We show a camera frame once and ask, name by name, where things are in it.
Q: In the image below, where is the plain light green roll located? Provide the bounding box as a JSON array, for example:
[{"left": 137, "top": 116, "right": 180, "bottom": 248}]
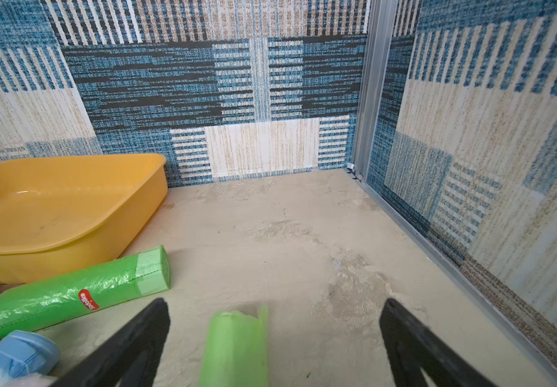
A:
[{"left": 198, "top": 305, "right": 269, "bottom": 386}]

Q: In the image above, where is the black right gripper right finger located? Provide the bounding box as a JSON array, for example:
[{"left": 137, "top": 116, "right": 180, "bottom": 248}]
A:
[{"left": 379, "top": 298, "right": 494, "bottom": 386}]

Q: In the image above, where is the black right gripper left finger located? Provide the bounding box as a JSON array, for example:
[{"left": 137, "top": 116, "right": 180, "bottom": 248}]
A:
[{"left": 53, "top": 298, "right": 171, "bottom": 386}]

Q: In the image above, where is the green roll with red label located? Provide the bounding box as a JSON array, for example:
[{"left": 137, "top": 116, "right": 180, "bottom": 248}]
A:
[{"left": 0, "top": 245, "right": 171, "bottom": 338}]

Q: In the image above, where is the white roll with blue band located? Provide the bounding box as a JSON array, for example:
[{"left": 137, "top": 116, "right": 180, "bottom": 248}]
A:
[{"left": 0, "top": 331, "right": 61, "bottom": 386}]

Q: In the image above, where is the yellow plastic storage box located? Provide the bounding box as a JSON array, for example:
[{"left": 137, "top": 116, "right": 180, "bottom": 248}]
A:
[{"left": 0, "top": 153, "right": 167, "bottom": 285}]

